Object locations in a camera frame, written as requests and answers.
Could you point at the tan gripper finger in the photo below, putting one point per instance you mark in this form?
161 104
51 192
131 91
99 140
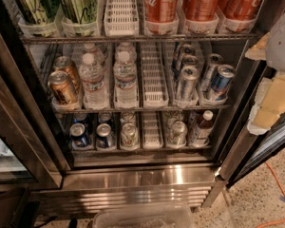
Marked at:
258 51
269 105

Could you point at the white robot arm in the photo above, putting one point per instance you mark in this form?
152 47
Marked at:
275 49

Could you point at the rear silver Red Bull can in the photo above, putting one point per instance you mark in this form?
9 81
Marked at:
213 61

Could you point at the front blue Red Bull can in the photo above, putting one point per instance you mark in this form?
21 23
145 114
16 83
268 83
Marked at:
220 82

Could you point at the right Coca-Cola can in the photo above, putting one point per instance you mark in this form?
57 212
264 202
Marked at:
239 9

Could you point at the coca-cola can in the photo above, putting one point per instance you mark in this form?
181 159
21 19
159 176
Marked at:
160 11
239 9
199 10

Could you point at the steel fridge door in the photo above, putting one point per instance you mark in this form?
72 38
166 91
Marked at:
243 151

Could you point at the middle slim silver can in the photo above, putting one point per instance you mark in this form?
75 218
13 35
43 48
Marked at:
185 60

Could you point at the slim silver can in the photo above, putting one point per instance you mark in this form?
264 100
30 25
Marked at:
185 60
187 83
181 48

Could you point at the rear slim silver can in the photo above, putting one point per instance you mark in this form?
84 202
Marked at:
181 48

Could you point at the front slim silver can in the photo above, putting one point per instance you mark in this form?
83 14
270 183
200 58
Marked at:
187 83

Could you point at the middle Coca-Cola can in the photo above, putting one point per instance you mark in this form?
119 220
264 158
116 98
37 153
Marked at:
199 10

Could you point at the left Coca-Cola can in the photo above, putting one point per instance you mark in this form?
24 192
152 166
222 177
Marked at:
160 11

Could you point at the rear silver-green soda can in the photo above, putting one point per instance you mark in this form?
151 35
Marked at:
128 117

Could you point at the silver-green soda can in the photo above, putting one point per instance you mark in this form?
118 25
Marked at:
129 136
128 117

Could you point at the front silver-green soda can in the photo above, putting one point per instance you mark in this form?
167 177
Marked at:
129 136

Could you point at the rear right Pepsi can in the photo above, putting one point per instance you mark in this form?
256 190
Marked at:
106 118

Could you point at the pepsi can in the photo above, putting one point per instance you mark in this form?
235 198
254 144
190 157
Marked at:
106 118
79 135
105 138
83 118

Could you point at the front right Pepsi can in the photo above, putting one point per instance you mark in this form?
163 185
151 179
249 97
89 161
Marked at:
105 138

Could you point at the right green tall can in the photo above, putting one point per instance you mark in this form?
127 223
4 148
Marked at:
80 11

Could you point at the green tall can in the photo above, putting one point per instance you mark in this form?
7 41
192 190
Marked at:
38 12
80 11

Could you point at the rear left Pepsi can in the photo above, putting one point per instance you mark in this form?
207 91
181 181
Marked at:
83 118

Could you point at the rear gold can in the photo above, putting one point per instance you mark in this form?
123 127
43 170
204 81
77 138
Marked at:
67 65

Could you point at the gold can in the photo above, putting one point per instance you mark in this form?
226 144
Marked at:
62 88
67 65

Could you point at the front left Pepsi can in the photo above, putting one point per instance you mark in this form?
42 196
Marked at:
79 135

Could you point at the front gold can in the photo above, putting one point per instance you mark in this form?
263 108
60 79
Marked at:
62 88

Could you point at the steel fridge base grille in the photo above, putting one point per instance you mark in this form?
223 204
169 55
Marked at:
87 193

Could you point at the left green tall can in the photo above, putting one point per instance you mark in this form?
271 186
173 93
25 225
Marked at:
38 12

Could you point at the left glass fridge door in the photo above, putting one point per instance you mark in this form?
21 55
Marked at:
37 161

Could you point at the brown drink bottle white cap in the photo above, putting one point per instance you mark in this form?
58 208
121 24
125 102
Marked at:
201 128

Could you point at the empty white middle tray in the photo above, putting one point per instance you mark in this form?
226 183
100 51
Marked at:
154 88

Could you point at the empty white bottom tray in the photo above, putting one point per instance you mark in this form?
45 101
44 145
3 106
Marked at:
151 131

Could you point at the rear right water bottle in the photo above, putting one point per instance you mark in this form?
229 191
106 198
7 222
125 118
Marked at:
126 46

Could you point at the water bottle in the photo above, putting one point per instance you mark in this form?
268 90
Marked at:
126 46
95 52
125 74
93 80

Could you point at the front right water bottle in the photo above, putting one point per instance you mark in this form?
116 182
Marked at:
125 74

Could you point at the front left water bottle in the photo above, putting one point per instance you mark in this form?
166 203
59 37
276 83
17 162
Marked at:
93 80

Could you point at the rear left water bottle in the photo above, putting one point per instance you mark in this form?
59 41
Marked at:
95 52

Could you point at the top wire shelf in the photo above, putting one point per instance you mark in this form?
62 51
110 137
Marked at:
139 38

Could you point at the wire shelf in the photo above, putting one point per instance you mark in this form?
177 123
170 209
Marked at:
143 109
139 38

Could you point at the middle wire shelf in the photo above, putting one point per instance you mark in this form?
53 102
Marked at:
143 109

